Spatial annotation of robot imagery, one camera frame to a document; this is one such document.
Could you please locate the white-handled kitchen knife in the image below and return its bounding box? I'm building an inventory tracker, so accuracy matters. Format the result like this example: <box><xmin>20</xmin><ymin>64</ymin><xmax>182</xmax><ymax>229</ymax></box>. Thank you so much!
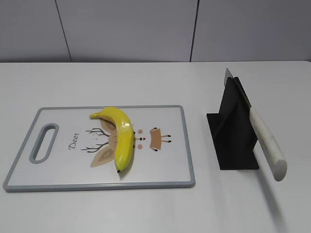
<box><xmin>224</xmin><ymin>69</ymin><xmax>288</xmax><ymax>182</ymax></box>

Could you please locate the yellow plastic banana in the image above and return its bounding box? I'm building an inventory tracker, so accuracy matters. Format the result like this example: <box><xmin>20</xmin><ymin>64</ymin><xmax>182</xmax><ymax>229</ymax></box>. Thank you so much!
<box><xmin>89</xmin><ymin>107</ymin><xmax>135</xmax><ymax>173</ymax></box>

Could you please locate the white grey-rimmed cutting board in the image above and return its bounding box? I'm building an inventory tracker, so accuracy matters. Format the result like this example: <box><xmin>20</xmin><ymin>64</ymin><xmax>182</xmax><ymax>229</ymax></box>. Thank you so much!
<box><xmin>3</xmin><ymin>105</ymin><xmax>195</xmax><ymax>192</ymax></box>

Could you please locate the black knife stand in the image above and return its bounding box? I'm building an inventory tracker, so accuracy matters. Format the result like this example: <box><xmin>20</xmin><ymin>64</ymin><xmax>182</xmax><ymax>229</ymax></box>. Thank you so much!
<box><xmin>207</xmin><ymin>77</ymin><xmax>259</xmax><ymax>170</ymax></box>

